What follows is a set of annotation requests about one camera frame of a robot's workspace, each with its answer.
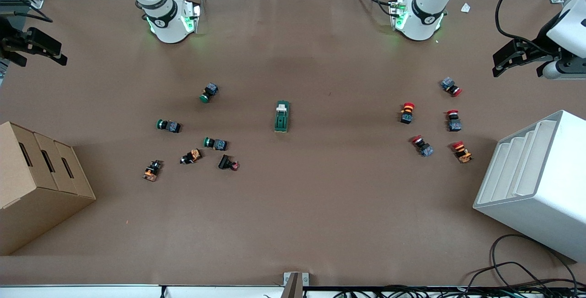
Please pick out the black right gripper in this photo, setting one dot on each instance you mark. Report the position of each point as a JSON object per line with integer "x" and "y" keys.
{"x": 9, "y": 40}

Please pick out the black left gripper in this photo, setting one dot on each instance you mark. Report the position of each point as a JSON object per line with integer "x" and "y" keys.
{"x": 540, "y": 40}

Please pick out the green load switch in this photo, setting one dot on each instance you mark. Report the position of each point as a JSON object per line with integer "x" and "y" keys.
{"x": 282, "y": 119}

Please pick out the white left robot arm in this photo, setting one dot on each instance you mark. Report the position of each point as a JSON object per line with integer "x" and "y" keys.
{"x": 423, "y": 14}

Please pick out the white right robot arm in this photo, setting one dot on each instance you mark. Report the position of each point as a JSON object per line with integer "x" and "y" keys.
{"x": 167, "y": 18}

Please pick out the red mushroom button grey base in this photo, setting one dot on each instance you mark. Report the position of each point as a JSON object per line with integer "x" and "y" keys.
{"x": 423, "y": 147}
{"x": 451, "y": 86}

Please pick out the white paper scrap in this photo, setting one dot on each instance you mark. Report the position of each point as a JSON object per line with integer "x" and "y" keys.
{"x": 465, "y": 8}

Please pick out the red mushroom button orange base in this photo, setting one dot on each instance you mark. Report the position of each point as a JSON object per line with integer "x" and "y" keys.
{"x": 462, "y": 152}

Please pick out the red mushroom button black base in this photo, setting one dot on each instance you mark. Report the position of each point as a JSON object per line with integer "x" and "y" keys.
{"x": 407, "y": 114}

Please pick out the green push button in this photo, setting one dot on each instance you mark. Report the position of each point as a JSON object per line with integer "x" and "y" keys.
{"x": 169, "y": 126}
{"x": 208, "y": 93}
{"x": 216, "y": 143}

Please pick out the white stepped rack box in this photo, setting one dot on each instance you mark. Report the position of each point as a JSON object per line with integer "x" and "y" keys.
{"x": 540, "y": 197}

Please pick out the brown cardboard box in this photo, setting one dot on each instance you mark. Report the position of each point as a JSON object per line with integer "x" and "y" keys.
{"x": 36, "y": 197}

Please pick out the black button orange base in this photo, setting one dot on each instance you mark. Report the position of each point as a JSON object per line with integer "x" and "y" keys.
{"x": 152, "y": 170}
{"x": 191, "y": 156}

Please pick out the brown paper table mat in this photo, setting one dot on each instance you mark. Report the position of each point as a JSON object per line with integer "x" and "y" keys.
{"x": 320, "y": 197}

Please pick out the black switch red tip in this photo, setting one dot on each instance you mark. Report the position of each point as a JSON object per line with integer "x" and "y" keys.
{"x": 227, "y": 162}

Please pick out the white table edge rail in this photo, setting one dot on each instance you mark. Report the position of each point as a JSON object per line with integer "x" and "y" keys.
{"x": 91, "y": 291}

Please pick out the metal table bracket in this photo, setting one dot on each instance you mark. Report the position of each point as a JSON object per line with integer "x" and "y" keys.
{"x": 295, "y": 284}

